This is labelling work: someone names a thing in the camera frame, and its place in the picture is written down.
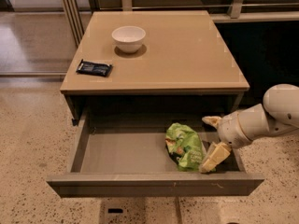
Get dark blue snack packet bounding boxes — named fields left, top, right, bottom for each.
left=77, top=60, right=113, bottom=77

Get metal railing frame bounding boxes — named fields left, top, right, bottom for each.
left=63, top=0, right=299, bottom=44

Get beige drawer cabinet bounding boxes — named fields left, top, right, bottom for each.
left=61, top=11, right=249, bottom=119

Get open grey top drawer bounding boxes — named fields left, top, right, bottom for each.
left=47, top=111, right=264, bottom=197

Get floor socket plate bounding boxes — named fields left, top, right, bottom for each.
left=99, top=198, right=147, bottom=224

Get white ceramic bowl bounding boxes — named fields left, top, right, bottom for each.
left=112, top=26, right=146, bottom=53

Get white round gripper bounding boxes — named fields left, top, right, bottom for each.
left=199, top=104, right=270, bottom=173

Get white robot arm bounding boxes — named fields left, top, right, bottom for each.
left=199, top=84, right=299, bottom=173

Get green rice chip bag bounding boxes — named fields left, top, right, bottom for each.
left=165, top=123, right=206, bottom=172

